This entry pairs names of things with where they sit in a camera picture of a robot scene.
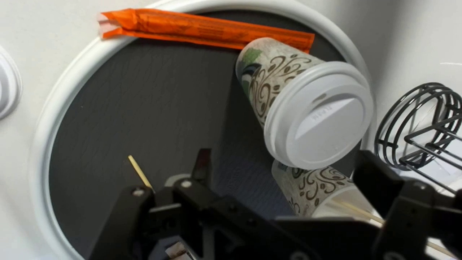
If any black wire paper towel holder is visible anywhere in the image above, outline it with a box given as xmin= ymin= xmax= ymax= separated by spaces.
xmin=374 ymin=81 xmax=462 ymax=197

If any white plastic cup lid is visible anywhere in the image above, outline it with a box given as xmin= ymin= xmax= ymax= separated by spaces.
xmin=0 ymin=45 xmax=22 ymax=122
xmin=263 ymin=60 xmax=377 ymax=172

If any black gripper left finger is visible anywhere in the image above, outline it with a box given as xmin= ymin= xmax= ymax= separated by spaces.
xmin=88 ymin=146 xmax=290 ymax=260

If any wooden chopstick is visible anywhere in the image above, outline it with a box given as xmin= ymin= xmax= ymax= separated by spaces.
xmin=126 ymin=154 xmax=156 ymax=193
xmin=331 ymin=198 xmax=387 ymax=229

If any orange plastic tool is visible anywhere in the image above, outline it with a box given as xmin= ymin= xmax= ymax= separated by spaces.
xmin=97 ymin=8 xmax=318 ymax=54

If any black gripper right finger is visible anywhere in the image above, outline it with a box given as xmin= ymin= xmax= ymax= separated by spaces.
xmin=353 ymin=149 xmax=462 ymax=260

